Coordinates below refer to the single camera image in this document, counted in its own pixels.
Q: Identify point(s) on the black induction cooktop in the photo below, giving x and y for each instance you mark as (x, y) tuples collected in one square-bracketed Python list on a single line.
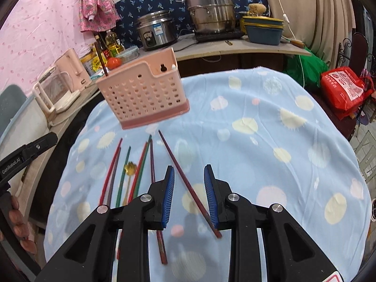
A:
[(220, 36)]

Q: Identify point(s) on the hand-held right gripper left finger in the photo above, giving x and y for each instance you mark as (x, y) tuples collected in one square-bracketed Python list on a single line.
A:
[(166, 202)]

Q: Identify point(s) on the brown loofah sponge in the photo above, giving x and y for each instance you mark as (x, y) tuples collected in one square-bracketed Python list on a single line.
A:
[(257, 8)]

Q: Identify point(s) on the cooking oil bottle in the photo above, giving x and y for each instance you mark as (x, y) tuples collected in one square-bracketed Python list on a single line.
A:
[(113, 42)]

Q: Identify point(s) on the pink floral garment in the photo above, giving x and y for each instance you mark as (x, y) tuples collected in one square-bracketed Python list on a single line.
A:
[(94, 3)]

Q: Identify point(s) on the dark sauce bottle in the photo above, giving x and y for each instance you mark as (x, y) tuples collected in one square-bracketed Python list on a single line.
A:
[(100, 47)]

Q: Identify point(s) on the beige side table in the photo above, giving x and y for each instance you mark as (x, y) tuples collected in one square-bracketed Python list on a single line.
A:
[(58, 129)]

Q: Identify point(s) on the silver rice cooker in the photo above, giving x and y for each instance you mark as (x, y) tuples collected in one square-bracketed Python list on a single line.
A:
[(155, 30)]

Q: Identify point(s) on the blue yellow-rimmed basin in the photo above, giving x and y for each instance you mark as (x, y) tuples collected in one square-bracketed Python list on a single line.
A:
[(261, 20), (263, 36)]

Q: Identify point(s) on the dark metal chair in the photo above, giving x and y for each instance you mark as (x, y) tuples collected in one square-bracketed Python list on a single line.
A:
[(358, 47)]

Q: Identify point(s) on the pink dotted curtain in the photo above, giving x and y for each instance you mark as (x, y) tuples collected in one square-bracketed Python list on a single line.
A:
[(44, 20)]

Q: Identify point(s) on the red chopstick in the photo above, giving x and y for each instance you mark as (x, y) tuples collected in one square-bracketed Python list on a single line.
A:
[(113, 164), (140, 164)]

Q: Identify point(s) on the red plastic bag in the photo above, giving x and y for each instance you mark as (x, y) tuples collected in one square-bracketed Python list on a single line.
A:
[(343, 88)]

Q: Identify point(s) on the stainless steel steamer pot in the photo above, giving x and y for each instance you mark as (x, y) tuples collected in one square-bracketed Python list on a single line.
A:
[(211, 6)]

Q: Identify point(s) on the red tomato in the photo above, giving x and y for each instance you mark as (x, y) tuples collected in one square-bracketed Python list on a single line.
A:
[(114, 62)]

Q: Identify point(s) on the wooden board counter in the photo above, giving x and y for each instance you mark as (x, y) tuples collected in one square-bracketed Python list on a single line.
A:
[(249, 50)]

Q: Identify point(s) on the person's left hand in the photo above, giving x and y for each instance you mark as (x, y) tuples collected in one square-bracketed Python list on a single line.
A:
[(19, 220)]

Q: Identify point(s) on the white tub blue rim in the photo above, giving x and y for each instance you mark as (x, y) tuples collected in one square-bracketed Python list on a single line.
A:
[(26, 123)]

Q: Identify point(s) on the glass container green lid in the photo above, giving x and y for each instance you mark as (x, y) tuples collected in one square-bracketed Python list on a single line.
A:
[(129, 54)]

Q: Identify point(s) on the pink perforated utensil basket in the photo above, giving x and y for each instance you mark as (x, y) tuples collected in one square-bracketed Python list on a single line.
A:
[(141, 94)]

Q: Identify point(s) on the gold spoon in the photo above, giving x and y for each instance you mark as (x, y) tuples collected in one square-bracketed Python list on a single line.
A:
[(130, 168)]

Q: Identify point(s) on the green plastic bag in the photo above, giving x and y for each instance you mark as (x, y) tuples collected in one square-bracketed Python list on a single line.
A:
[(308, 67)]

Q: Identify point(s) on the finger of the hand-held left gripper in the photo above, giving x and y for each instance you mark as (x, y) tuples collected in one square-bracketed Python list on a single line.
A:
[(41, 145)]

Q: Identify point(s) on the blue spotted tablecloth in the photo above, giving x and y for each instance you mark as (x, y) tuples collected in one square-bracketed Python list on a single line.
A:
[(258, 141)]

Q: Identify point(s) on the beige curtain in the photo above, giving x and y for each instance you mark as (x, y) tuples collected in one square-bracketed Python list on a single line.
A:
[(317, 6)]

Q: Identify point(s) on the grey chopstick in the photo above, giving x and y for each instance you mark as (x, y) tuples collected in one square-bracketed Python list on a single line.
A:
[(115, 173)]

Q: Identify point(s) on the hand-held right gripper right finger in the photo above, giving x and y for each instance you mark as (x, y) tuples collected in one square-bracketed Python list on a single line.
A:
[(212, 199)]

